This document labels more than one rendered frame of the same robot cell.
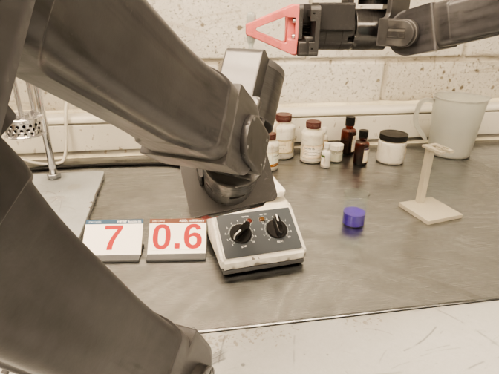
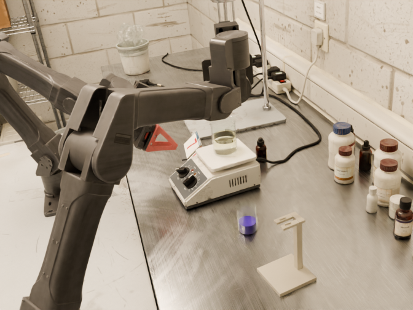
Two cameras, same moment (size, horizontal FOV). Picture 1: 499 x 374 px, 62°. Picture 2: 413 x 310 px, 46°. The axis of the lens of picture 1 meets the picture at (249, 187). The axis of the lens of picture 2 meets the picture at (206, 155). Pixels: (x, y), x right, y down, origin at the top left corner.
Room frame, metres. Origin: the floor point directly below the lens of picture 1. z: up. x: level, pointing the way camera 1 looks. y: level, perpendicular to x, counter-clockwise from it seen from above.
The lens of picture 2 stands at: (0.56, -1.02, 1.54)
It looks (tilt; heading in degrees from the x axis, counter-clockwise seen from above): 28 degrees down; 88
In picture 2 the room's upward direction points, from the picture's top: 7 degrees counter-clockwise
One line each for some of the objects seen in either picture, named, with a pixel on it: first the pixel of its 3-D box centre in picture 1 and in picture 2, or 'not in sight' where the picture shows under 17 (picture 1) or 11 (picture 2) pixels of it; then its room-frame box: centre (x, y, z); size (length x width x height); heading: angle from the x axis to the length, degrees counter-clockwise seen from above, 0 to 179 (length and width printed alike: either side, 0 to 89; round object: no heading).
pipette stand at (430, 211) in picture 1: (436, 180); (284, 249); (0.70, -0.34, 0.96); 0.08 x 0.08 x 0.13; 21
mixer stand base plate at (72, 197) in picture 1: (38, 205); (232, 117); (0.69, 0.40, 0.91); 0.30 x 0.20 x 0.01; 10
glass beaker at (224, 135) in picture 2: not in sight; (224, 138); (0.64, 0.02, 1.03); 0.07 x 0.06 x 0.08; 105
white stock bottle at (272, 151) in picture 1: (269, 151); (345, 164); (0.91, -0.04, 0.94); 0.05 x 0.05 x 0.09
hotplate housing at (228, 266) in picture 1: (245, 213); (217, 172); (0.61, 0.01, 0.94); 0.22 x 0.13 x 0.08; 16
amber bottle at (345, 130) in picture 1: (348, 134); not in sight; (1.03, -0.25, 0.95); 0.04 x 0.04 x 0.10
